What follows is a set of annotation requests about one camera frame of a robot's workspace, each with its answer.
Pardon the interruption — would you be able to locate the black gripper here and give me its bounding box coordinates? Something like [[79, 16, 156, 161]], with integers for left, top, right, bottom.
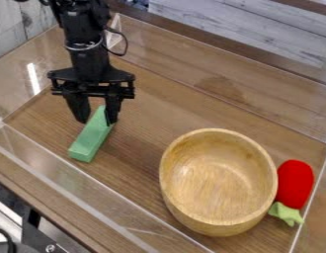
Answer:
[[47, 45, 136, 125]]

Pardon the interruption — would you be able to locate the green rectangular block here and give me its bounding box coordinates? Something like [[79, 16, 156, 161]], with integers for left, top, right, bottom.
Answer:
[[67, 106, 113, 163]]

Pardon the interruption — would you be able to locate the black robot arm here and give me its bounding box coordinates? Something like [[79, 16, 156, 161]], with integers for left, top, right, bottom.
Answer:
[[45, 0, 136, 125]]

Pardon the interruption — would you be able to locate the brown wooden bowl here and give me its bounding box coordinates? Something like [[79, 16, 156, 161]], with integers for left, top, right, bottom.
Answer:
[[160, 128, 277, 237]]

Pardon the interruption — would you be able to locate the black metal stand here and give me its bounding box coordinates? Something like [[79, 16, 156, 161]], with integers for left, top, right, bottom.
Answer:
[[21, 208, 69, 253]]

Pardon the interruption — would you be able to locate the red plush strawberry toy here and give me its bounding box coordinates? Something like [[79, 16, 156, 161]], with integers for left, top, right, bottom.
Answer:
[[268, 159, 315, 227]]

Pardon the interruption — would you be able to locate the clear acrylic corner bracket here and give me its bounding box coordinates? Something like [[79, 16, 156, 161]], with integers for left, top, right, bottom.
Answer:
[[104, 13, 122, 49]]

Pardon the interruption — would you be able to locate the black cable loop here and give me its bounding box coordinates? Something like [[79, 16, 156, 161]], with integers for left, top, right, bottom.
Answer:
[[0, 226, 17, 253]]

